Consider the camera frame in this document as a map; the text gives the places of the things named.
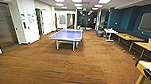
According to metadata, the steel elevator door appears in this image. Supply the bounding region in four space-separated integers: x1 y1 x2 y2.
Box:
0 0 21 50

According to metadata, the dark trash bin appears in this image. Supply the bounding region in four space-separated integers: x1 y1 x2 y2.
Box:
96 27 105 38

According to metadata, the small white table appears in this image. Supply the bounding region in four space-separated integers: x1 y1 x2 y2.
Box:
103 27 119 42

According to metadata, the blue ping pong table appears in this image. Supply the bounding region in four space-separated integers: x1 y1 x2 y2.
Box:
47 27 84 52

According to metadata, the yellow wooden gaming table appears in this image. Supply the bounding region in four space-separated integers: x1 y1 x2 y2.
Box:
133 59 151 84

